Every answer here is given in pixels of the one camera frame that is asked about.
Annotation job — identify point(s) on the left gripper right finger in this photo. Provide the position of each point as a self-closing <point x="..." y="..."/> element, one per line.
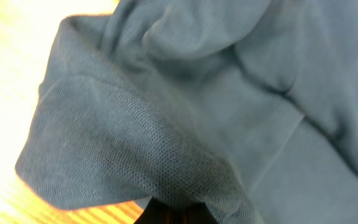
<point x="198" y="213"/>

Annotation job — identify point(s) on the blue polo shirt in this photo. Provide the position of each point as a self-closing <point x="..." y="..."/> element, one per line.
<point x="250" y="107"/>

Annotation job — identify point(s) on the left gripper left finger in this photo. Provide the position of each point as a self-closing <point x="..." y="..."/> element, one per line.
<point x="157" y="212"/>

